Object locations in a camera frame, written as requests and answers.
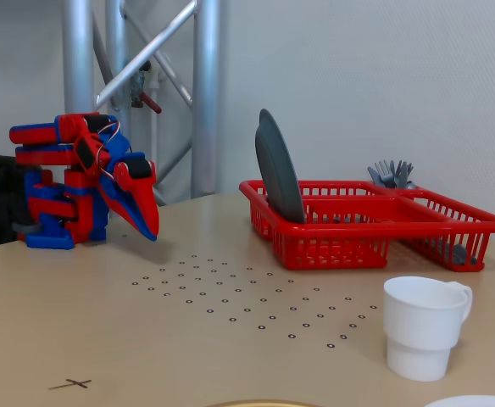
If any grey plastic cutlery piece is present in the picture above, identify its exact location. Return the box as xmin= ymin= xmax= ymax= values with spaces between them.
xmin=440 ymin=239 xmax=480 ymax=266

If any red plastic dish rack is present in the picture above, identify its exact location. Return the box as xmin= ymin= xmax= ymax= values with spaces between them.
xmin=238 ymin=179 xmax=495 ymax=272

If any white plastic cup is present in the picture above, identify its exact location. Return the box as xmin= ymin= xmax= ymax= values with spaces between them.
xmin=382 ymin=276 xmax=474 ymax=382

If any grey plastic fork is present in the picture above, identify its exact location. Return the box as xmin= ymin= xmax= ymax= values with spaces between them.
xmin=385 ymin=159 xmax=405 ymax=190
xmin=366 ymin=159 xmax=395 ymax=190
xmin=398 ymin=159 xmax=418 ymax=191

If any red handled pipe valve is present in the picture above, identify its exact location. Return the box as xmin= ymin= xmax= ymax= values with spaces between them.
xmin=128 ymin=60 xmax=163 ymax=115

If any grey plastic plate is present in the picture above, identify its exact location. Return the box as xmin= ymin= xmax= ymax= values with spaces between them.
xmin=254 ymin=108 xmax=307 ymax=225

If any white round plate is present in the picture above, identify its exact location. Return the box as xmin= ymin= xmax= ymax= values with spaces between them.
xmin=425 ymin=396 xmax=495 ymax=407

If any gripper servo cable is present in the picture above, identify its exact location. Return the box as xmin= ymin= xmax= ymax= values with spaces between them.
xmin=95 ymin=120 xmax=122 ymax=175

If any white wall pipe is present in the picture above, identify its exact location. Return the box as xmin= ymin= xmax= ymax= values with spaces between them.
xmin=147 ymin=70 xmax=160 ymax=187

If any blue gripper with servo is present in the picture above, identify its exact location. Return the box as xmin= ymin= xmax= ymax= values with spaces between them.
xmin=97 ymin=125 xmax=160 ymax=242

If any gold plastic pot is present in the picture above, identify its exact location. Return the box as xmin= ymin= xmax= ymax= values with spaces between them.
xmin=207 ymin=399 xmax=323 ymax=407

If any aluminium truss frame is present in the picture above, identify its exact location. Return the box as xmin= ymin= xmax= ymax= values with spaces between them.
xmin=60 ymin=0 xmax=223 ymax=209

